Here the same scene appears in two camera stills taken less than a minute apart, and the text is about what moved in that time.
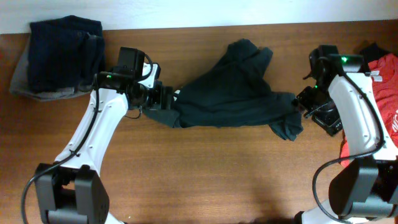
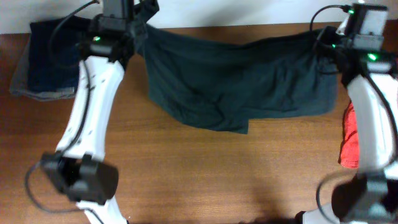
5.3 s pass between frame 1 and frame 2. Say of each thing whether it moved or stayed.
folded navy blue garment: stayed
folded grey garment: stayed
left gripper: moved
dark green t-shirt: moved
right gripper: moved
